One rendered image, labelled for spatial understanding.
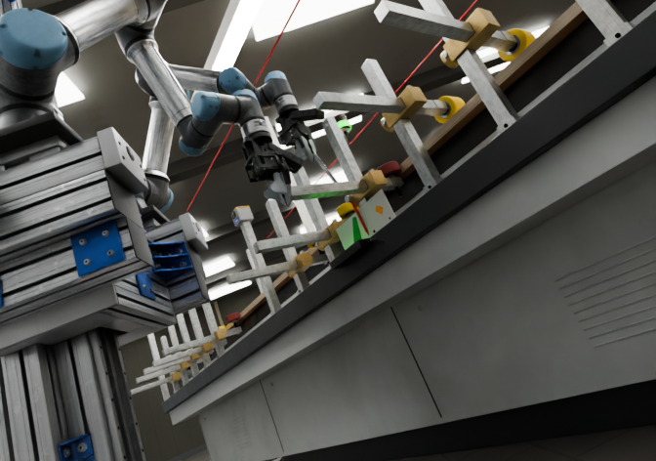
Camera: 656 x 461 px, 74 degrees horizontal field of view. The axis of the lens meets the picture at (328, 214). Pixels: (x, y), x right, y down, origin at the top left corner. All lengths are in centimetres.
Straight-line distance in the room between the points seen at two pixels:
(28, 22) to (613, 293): 139
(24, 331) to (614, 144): 120
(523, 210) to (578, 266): 26
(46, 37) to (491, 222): 103
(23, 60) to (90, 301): 49
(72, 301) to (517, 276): 110
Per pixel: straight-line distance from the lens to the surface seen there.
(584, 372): 133
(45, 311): 108
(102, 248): 94
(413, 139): 121
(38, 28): 110
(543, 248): 127
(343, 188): 125
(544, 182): 103
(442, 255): 119
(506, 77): 125
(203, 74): 154
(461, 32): 108
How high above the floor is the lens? 38
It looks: 19 degrees up
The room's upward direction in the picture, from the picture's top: 24 degrees counter-clockwise
